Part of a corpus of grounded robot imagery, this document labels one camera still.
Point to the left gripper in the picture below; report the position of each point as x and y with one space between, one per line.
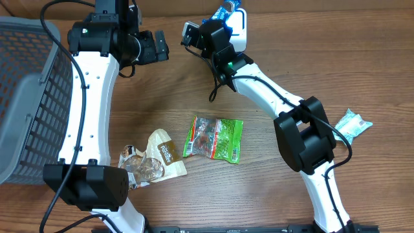
151 54

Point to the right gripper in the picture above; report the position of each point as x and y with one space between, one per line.
206 52

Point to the blue Oreo packet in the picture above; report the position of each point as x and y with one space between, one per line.
224 12

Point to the green snack bag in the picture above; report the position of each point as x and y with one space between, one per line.
214 138

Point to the beige cookie bag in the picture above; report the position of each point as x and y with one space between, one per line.
159 162

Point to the light teal snack packet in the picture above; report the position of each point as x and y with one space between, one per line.
352 125

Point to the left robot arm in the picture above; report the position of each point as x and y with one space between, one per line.
99 47

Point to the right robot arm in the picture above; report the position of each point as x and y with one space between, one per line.
304 135

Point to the white barcode scanner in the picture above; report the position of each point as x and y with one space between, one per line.
238 23

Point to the grey plastic shopping basket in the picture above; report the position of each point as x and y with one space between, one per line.
36 89

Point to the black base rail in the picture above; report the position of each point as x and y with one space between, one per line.
356 228

